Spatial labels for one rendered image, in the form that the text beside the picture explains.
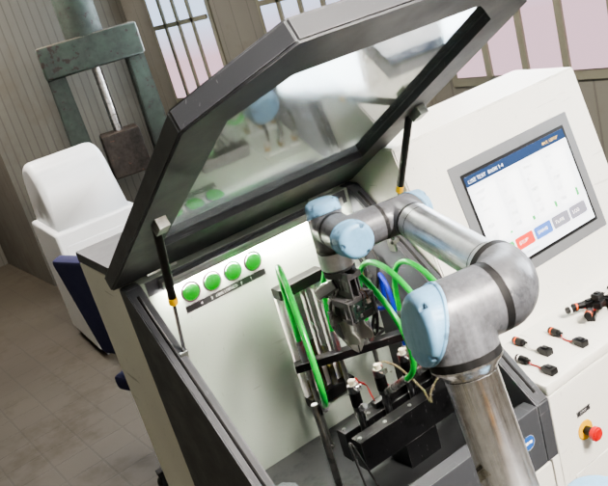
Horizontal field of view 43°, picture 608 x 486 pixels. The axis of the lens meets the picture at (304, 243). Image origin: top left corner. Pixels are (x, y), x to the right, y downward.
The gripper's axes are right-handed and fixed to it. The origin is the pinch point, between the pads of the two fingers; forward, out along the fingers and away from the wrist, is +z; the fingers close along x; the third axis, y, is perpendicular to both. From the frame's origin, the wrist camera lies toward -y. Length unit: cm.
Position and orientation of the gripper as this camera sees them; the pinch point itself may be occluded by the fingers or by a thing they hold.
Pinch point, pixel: (355, 345)
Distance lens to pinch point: 176.8
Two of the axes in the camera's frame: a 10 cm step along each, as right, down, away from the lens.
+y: 5.4, 1.4, -8.3
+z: 2.7, 9.1, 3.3
